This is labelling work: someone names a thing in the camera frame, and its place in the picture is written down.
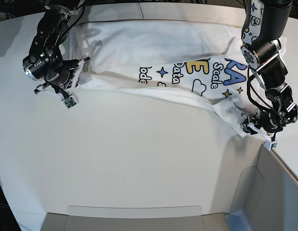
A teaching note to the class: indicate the white t-shirt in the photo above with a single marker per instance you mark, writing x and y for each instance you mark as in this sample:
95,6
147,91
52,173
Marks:
196,64

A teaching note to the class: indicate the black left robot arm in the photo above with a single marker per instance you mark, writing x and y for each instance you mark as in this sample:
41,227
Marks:
263,27

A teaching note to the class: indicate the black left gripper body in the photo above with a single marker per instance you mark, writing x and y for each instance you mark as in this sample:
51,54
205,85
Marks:
264,120

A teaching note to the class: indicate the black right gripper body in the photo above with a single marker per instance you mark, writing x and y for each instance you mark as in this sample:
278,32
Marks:
62,76

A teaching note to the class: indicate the grey box right side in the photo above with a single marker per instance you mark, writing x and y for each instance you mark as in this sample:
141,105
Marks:
266,198

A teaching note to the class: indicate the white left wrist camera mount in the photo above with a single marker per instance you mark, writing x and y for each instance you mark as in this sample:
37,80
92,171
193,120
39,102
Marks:
269,140

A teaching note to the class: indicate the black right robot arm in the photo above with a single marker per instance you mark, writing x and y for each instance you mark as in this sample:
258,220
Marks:
45,60

